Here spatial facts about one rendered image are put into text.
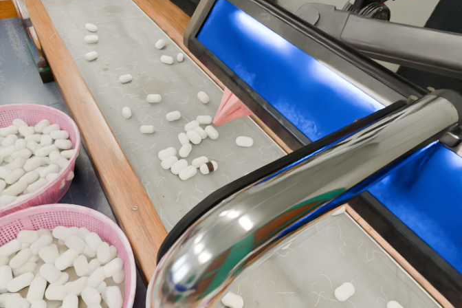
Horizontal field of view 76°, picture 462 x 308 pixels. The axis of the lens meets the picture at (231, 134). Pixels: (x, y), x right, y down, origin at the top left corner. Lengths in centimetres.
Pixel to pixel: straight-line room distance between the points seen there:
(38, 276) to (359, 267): 49
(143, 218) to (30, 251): 16
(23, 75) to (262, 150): 72
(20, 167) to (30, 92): 33
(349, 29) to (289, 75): 33
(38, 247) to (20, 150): 22
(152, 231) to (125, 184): 10
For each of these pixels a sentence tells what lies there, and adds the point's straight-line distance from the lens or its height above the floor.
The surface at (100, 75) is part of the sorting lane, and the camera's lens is 85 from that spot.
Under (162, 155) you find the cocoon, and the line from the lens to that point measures 59.
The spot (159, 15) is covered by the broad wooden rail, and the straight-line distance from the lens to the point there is 112.
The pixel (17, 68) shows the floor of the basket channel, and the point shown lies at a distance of 107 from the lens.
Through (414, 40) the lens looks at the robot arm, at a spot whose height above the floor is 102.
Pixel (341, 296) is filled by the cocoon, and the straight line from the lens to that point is 51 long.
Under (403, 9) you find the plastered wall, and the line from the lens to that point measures 252.
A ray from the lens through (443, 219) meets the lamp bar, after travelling 19.
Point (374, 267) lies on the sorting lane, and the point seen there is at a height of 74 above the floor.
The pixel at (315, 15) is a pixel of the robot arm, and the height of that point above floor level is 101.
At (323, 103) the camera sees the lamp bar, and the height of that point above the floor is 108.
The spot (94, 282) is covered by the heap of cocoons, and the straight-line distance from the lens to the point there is 50.
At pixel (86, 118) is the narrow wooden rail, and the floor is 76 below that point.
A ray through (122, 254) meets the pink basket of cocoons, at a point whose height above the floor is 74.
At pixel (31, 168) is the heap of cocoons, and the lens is 65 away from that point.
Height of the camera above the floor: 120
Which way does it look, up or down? 44 degrees down
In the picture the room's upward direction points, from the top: 9 degrees clockwise
